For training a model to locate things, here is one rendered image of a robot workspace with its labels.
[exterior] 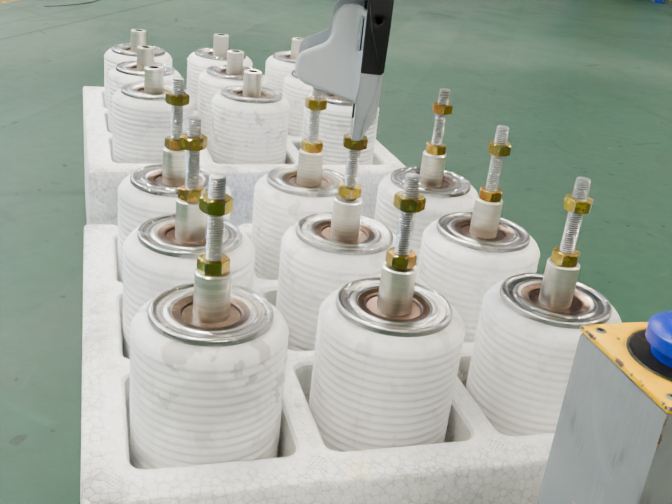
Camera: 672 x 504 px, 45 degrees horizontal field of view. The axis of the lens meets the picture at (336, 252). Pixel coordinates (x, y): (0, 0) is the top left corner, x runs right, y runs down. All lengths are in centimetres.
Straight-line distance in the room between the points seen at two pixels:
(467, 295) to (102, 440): 30
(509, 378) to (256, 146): 53
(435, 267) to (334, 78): 18
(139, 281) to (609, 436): 33
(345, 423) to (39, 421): 40
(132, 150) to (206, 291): 52
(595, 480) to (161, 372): 24
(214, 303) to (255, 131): 53
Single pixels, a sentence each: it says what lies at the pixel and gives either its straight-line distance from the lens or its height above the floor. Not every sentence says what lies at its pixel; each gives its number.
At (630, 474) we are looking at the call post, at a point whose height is 27.
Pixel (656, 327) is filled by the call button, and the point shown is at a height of 33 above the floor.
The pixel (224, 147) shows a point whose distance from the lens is 101.
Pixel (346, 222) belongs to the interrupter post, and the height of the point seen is 27.
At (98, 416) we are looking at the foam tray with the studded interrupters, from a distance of 54.
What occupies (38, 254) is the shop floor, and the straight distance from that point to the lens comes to 118.
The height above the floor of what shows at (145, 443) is 18.
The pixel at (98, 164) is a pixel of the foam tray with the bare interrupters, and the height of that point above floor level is 18.
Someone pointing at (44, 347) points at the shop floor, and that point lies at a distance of 96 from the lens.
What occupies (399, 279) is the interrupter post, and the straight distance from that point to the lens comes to 51.
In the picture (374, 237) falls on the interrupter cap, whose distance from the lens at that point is 63.
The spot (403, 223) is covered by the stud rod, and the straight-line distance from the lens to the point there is 50.
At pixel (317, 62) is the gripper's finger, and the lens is 56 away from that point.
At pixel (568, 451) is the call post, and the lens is 44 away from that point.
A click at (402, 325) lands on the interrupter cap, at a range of 51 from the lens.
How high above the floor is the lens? 49
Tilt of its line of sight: 24 degrees down
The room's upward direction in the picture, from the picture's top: 6 degrees clockwise
